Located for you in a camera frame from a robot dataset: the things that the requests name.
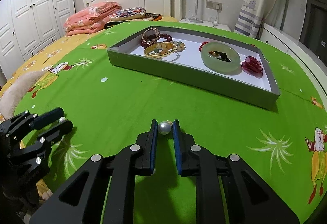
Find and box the pale green jade bangle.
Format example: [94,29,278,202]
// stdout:
[200,42,241,74]

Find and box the yellow amber bangle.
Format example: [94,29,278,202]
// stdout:
[143,42,181,59]

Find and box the dark red bead bracelet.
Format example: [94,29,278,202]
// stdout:
[140,32,174,49]

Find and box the pastel stone bead bracelet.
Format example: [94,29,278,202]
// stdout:
[155,40,187,56]

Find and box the red woven cord bracelet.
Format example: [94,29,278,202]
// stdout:
[198,41,212,52]

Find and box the grey shallow jewelry tray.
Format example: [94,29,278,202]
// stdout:
[108,24,280,110]

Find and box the beige plush cushion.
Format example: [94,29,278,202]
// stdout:
[0,71,48,122]

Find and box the yellow daisy bed sheet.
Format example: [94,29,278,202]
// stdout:
[0,15,179,122]

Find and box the green cartoon print tablecloth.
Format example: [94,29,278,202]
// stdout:
[16,24,326,222]

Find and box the white wardrobe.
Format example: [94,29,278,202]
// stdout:
[1,0,75,79]

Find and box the folded pink quilt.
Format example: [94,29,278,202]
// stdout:
[64,1,122,36]

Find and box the red rose brooch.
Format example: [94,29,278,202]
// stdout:
[241,56,263,78]

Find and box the patterned blue red pillow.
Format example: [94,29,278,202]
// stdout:
[110,7,146,21]

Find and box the white window bench cabinet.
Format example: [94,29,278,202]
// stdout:
[259,24,326,108]

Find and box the black orange folded blanket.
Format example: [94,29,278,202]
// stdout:
[104,14,162,29]

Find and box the dark window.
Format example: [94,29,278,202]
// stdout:
[300,0,326,64]

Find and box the white nightstand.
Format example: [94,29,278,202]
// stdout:
[180,18,231,32]

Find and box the white desk lamp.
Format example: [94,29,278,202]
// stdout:
[188,0,203,24]

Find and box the gold ring pair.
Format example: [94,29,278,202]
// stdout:
[142,28,161,44]

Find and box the white charger cable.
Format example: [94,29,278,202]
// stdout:
[208,8,221,28]

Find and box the grey wall socket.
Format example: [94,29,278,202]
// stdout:
[206,0,222,11]

